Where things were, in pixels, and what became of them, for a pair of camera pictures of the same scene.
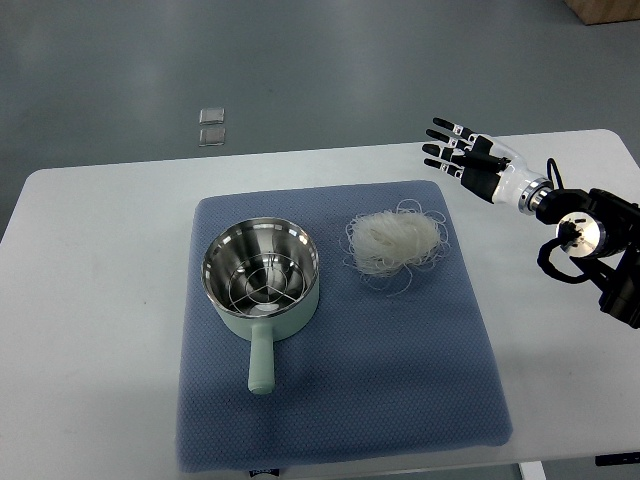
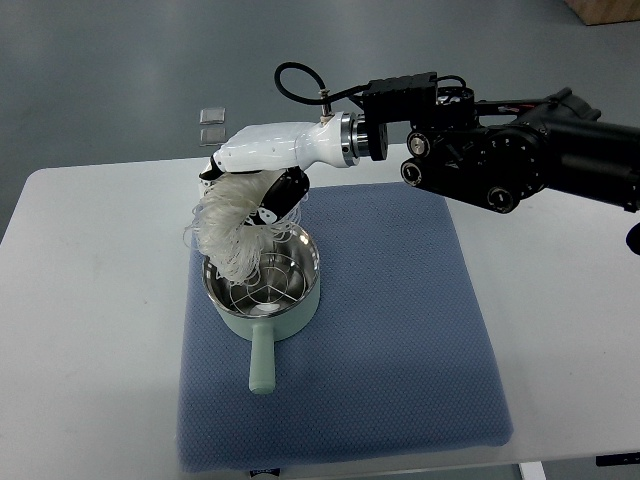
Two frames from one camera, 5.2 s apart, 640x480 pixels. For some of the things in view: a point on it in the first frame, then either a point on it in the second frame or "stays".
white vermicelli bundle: (392, 243) to (222, 230)
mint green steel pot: (262, 279) stays
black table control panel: (618, 459) stays
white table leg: (532, 470) stays
